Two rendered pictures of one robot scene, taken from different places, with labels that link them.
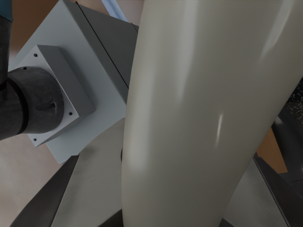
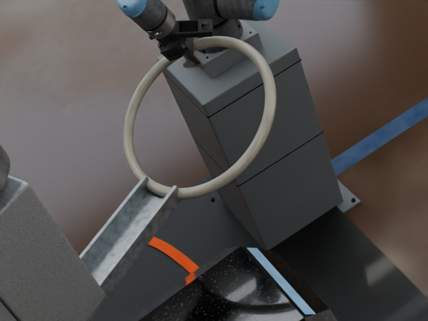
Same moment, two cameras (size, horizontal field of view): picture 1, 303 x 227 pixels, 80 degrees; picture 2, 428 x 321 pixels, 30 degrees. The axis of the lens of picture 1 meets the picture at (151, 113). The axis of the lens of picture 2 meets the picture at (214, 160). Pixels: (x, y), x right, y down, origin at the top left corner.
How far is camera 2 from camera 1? 2.29 m
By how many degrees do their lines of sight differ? 24
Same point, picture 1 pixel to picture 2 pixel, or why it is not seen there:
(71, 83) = (231, 57)
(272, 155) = not seen: outside the picture
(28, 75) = (232, 28)
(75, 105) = (213, 60)
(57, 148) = not seen: hidden behind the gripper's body
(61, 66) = not seen: hidden behind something
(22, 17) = (369, 12)
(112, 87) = (229, 86)
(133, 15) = (370, 164)
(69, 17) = (282, 53)
